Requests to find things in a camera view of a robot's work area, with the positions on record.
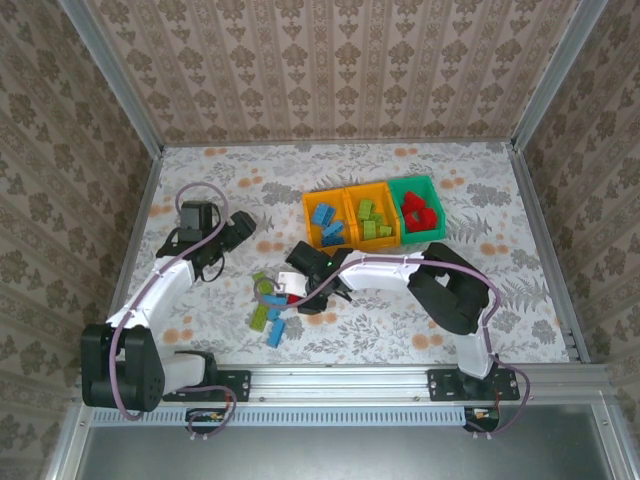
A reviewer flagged yellow plastic bin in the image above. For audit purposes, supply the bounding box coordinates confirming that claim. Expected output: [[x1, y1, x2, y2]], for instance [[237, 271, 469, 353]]
[[302, 188, 354, 251], [344, 180, 401, 250]]

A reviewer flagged green plastic bin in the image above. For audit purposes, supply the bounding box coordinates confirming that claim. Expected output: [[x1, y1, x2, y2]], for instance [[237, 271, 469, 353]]
[[387, 174, 447, 246]]

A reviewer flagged grey metal panel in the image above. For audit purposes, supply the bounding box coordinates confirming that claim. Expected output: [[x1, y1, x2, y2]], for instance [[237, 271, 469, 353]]
[[74, 424, 614, 480]]

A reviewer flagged black connector box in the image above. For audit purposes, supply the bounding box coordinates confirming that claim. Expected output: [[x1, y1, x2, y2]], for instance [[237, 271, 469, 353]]
[[463, 407, 501, 432]]

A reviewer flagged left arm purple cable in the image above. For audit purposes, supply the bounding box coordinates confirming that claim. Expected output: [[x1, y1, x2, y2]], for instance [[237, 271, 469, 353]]
[[108, 182, 239, 442]]

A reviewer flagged aluminium table edge rail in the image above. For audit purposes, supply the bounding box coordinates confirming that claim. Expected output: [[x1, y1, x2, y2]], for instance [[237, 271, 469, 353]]
[[72, 364, 614, 401]]

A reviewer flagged aluminium side rail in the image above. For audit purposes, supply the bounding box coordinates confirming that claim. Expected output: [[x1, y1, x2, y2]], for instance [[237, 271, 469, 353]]
[[94, 147, 166, 369], [507, 144, 591, 364]]

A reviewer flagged slotted grey cable duct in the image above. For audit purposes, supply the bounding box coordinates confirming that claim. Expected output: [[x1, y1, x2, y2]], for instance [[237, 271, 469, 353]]
[[92, 405, 501, 427]]

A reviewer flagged aluminium frame post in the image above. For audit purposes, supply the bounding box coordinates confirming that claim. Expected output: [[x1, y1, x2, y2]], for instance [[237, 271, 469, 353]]
[[509, 0, 609, 151], [58, 0, 166, 154]]

